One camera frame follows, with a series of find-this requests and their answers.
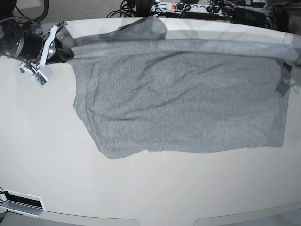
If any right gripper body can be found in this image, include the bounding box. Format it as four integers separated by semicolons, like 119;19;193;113
35;33;61;65

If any grey t-shirt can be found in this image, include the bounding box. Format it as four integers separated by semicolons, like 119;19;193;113
70;17;299;159

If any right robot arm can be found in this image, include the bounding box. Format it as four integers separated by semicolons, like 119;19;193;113
0;0;74;68

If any white power strip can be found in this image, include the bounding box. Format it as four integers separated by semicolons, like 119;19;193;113
150;0;234;17

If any black power adapter brick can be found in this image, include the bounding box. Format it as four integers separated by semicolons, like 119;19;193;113
232;8;266;27

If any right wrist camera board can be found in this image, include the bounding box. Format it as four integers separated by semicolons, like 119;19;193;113
31;65;54;89

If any table cable grommet slot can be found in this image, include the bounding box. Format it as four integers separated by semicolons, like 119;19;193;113
0;188;46;217

